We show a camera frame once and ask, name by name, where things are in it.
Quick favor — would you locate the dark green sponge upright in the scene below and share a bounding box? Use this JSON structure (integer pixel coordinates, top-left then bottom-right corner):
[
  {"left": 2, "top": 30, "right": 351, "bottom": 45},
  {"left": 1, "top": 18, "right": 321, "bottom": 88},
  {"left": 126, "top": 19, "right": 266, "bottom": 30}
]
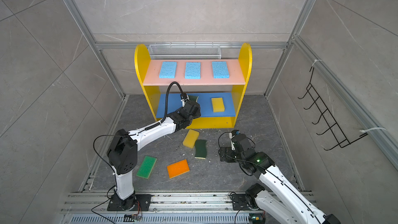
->
[{"left": 194, "top": 140, "right": 207, "bottom": 159}]

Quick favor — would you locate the orange sponge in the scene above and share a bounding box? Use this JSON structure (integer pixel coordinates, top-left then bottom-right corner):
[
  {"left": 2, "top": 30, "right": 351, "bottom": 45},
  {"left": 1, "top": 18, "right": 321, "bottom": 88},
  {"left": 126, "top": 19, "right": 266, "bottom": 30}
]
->
[{"left": 167, "top": 159, "right": 190, "bottom": 179}]

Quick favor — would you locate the blue sponge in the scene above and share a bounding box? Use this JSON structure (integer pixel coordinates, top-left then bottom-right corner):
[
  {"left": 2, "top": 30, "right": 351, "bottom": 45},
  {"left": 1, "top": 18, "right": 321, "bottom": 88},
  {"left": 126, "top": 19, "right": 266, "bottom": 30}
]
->
[
  {"left": 184, "top": 62, "right": 201, "bottom": 79},
  {"left": 159, "top": 61, "right": 177, "bottom": 79}
]

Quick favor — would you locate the black wire hook rack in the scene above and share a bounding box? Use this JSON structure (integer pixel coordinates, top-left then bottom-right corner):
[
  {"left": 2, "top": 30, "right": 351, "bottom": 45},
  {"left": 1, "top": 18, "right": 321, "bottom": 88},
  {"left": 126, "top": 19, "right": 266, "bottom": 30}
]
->
[{"left": 298, "top": 67, "right": 368, "bottom": 151}]

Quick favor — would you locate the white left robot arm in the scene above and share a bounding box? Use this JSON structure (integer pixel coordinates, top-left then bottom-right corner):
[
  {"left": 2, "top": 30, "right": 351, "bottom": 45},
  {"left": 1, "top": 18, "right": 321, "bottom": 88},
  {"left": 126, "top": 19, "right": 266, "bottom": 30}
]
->
[{"left": 107, "top": 100, "right": 201, "bottom": 211}]

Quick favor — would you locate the dark green sponge curved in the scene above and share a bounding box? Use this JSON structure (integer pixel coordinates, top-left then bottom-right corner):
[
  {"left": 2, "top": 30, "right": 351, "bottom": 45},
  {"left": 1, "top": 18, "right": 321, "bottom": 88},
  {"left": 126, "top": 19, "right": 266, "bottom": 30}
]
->
[{"left": 188, "top": 95, "right": 199, "bottom": 102}]

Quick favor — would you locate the black corrugated cable conduit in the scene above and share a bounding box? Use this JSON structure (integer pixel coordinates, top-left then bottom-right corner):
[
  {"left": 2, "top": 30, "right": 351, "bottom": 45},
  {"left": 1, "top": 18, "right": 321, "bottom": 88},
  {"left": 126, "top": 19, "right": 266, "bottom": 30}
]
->
[{"left": 160, "top": 81, "right": 189, "bottom": 123}]

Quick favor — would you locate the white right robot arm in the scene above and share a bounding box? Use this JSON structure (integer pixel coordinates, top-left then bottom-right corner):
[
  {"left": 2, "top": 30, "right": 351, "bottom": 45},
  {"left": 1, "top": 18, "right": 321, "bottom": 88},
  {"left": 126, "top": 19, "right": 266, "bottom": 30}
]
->
[{"left": 219, "top": 130, "right": 340, "bottom": 224}]

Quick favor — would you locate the yellow shelf unit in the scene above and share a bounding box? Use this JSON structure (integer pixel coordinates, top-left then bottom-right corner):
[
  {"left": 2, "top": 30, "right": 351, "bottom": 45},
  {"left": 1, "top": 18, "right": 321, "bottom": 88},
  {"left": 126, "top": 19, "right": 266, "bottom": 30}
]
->
[{"left": 134, "top": 43, "right": 253, "bottom": 129}]

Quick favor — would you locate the yellow sponge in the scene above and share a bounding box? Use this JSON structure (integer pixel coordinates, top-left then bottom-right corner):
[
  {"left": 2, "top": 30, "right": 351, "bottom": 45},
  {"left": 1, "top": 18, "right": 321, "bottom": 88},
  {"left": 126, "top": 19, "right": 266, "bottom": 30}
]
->
[
  {"left": 211, "top": 97, "right": 225, "bottom": 113},
  {"left": 182, "top": 130, "right": 200, "bottom": 149}
]

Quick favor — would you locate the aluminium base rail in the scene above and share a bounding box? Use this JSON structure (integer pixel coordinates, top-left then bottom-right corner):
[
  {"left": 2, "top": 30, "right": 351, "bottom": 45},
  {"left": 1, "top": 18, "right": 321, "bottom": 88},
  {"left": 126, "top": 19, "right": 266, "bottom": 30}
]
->
[{"left": 59, "top": 191, "right": 323, "bottom": 224}]

